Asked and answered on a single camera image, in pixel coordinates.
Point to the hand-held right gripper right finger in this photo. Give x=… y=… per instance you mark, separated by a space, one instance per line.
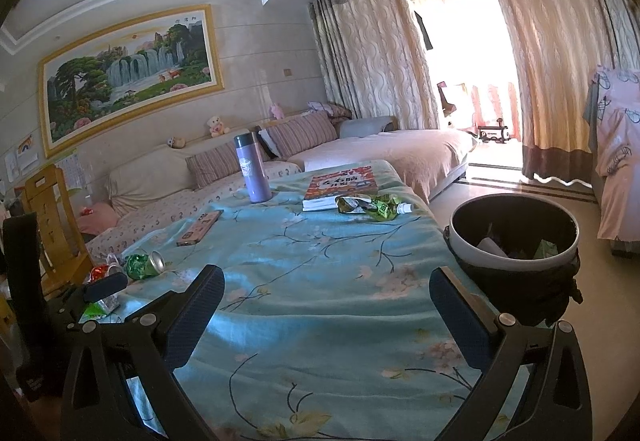
x=460 y=316

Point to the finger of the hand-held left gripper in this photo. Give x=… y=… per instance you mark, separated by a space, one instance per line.
x=105 y=285

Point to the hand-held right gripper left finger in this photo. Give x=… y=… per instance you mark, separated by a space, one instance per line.
x=195 y=316

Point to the green white snack packet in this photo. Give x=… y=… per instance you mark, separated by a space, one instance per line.
x=102 y=308

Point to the white bin with black bag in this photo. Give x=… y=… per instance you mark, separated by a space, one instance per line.
x=505 y=281

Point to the crushed red can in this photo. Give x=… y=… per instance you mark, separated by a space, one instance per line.
x=102 y=272

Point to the crushed green can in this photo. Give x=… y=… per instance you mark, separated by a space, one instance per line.
x=144 y=266

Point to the wooden chair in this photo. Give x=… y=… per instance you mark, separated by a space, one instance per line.
x=50 y=211

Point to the pink round cushion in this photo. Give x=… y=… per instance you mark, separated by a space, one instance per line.
x=97 y=218

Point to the flat brown box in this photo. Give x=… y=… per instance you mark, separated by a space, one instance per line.
x=200 y=227

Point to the teal floral tablecloth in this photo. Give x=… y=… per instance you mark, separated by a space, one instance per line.
x=310 y=281

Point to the small white tube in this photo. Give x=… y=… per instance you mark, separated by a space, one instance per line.
x=406 y=208

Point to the crumpled green yellow wrapper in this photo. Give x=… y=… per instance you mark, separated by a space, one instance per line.
x=384 y=208

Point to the small striped cushion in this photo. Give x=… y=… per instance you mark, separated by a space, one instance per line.
x=215 y=166

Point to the dark olive wrapper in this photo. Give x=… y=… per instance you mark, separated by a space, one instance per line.
x=352 y=204

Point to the purple thermos bottle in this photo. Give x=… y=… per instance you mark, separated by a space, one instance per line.
x=254 y=171

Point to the small brown plush toy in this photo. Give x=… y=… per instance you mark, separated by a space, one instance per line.
x=176 y=142

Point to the beige sofa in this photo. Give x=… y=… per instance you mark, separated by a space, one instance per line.
x=400 y=151

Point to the orange book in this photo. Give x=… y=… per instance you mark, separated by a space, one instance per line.
x=342 y=183

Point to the toy ride-on car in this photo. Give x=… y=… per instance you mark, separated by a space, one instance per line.
x=495 y=133

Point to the white plush bear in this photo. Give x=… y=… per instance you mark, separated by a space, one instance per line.
x=217 y=126

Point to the framed landscape painting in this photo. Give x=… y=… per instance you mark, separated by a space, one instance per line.
x=130 y=76

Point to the large striped cushion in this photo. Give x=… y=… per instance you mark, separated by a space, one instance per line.
x=300 y=133

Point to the grey pillow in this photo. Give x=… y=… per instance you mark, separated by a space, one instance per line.
x=365 y=127

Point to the balcony chair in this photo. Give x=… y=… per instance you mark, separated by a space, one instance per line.
x=450 y=103

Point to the pink plush toy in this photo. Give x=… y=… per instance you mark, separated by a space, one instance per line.
x=276 y=111

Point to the pink printed quilt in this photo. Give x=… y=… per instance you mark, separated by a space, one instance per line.
x=617 y=156

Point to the beige patterned curtain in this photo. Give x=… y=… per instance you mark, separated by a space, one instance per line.
x=555 y=51
x=370 y=51

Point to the wall calendar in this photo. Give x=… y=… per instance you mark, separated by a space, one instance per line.
x=72 y=171

